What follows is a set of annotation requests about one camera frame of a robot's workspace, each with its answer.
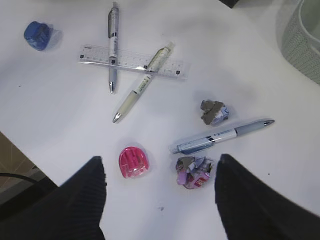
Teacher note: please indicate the light blue click pen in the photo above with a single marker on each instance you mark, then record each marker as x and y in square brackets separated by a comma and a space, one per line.
[206, 142]

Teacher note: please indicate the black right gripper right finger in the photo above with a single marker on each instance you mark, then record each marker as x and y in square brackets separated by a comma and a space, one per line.
[251, 210]

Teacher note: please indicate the grey paper ball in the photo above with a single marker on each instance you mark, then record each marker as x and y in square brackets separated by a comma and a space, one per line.
[214, 112]

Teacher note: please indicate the clear plastic ruler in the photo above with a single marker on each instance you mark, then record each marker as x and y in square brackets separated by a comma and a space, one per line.
[132, 62]

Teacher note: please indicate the cream white click pen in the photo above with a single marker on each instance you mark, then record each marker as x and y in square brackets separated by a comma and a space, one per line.
[153, 68]

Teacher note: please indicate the green plastic woven basket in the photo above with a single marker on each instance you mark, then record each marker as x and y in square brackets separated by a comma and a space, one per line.
[300, 44]

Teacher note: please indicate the pink paper ball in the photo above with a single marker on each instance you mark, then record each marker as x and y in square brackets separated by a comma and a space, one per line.
[193, 172]

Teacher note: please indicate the blue pencil sharpener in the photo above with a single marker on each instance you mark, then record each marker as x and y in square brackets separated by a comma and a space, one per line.
[43, 37]

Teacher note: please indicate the pink pencil sharpener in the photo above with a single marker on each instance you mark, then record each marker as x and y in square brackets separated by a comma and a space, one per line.
[133, 162]

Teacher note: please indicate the white grey click pen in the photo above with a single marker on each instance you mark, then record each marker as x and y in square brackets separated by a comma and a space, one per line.
[113, 28]

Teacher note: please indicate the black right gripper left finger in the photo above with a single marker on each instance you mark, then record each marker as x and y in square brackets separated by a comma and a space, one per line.
[73, 211]

